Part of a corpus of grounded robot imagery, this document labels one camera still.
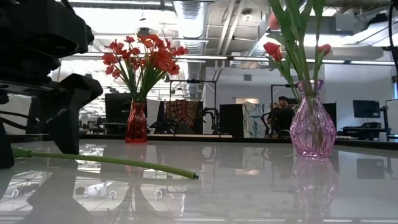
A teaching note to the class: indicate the black partition panel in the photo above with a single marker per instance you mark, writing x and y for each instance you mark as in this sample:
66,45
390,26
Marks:
231,119

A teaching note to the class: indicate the black metal frame rig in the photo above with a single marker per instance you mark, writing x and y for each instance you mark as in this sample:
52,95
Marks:
192,81

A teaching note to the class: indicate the blue white patterned cloth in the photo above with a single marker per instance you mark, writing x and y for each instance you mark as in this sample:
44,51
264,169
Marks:
253,121

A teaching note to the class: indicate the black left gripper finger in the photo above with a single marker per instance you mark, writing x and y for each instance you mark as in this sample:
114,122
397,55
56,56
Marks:
68,124
4,149

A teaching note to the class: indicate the pink ribbed glass vase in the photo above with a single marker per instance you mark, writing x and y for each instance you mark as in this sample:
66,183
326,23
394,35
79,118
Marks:
312,130

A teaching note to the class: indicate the person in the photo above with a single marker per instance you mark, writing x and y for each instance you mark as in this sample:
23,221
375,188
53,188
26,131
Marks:
281,119

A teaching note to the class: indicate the red blossom spray green stems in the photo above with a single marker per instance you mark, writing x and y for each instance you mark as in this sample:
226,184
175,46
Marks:
155,53
174,67
109,58

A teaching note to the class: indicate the red artificial tulip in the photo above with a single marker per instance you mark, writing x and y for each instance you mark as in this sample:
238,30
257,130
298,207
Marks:
325,49
277,56
271,48

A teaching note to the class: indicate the red glass vase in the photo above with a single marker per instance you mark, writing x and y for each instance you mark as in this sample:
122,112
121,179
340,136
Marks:
136,124

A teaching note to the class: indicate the white panel on stand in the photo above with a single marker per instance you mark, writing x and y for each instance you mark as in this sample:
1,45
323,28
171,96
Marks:
392,115

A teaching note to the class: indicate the silver ventilation duct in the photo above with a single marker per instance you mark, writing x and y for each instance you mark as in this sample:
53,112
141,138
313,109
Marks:
191,25

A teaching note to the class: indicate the black computer monitor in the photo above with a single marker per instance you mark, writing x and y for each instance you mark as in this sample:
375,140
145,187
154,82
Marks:
367,109
116,107

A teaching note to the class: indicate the orange mandala tapestry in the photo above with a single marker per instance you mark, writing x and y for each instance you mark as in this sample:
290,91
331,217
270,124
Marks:
183,112

